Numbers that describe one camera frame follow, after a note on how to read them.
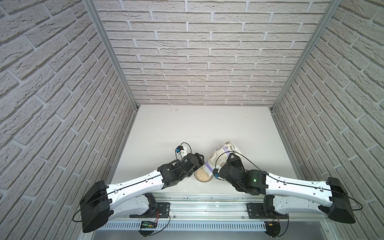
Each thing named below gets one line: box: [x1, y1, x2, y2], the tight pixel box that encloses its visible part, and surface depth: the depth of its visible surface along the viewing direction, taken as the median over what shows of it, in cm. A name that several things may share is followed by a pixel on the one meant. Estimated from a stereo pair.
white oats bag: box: [202, 141, 243, 177], surface depth 76 cm
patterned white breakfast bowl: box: [193, 166, 214, 183], surface depth 84 cm
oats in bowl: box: [194, 166, 213, 182], surface depth 85 cm
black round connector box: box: [264, 221, 281, 238], surface depth 72 cm
